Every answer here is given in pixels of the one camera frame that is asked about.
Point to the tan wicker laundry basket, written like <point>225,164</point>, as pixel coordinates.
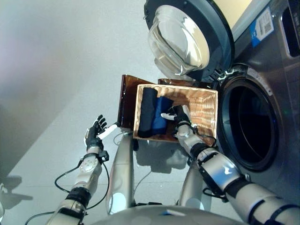
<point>201,110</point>

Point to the white counter cabinet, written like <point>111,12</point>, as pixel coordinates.
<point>234,11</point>

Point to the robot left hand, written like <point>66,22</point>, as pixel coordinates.
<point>93,140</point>

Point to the blue garment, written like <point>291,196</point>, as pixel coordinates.
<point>159,122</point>

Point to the glossy brown wooden stool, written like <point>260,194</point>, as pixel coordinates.
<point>127,100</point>

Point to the robot left silver leg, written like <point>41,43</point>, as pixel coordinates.
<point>122,173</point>

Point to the robot left silver arm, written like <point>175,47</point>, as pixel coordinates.
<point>87,173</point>

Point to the round glass washer door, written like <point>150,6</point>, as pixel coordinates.
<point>187,35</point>

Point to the robot right silver arm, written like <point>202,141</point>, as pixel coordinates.
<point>220,171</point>

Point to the rolled black garment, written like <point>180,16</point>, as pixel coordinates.
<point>146,112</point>

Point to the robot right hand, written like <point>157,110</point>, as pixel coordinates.
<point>182,117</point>

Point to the blue white energy sticker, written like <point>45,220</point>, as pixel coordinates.
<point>261,27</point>

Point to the robot right silver leg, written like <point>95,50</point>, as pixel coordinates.
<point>192,187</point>

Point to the grey front-load washing machine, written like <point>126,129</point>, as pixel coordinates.
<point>286,105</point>

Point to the robot grey torso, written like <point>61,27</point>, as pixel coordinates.
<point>164,216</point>

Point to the robot silver leg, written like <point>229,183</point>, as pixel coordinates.
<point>192,187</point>
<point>122,173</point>

